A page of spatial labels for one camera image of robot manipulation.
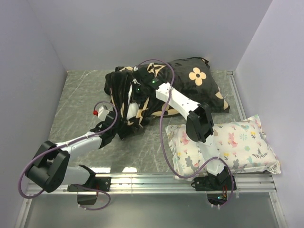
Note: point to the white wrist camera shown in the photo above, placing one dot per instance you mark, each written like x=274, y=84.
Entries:
x=135, y=80
x=101, y=113

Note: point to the aluminium mounting rail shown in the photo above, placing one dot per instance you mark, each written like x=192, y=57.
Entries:
x=165, y=183

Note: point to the black pillowcase with tan flowers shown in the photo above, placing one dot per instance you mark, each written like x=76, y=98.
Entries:
x=192, y=78

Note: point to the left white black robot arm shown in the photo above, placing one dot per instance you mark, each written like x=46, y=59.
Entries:
x=50, y=168

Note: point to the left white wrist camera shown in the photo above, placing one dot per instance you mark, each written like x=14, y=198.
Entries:
x=101, y=113

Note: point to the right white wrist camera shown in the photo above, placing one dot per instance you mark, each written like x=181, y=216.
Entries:
x=135, y=80

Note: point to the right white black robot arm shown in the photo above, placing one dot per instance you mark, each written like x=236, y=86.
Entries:
x=199, y=123

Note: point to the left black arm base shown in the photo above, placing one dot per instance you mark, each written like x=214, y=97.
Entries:
x=87, y=194

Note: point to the white floral printed pillow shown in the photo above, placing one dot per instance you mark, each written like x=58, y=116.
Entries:
x=242, y=145

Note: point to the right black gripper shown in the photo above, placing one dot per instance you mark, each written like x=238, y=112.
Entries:
x=136, y=96

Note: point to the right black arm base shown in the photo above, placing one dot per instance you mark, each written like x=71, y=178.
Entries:
x=217, y=194

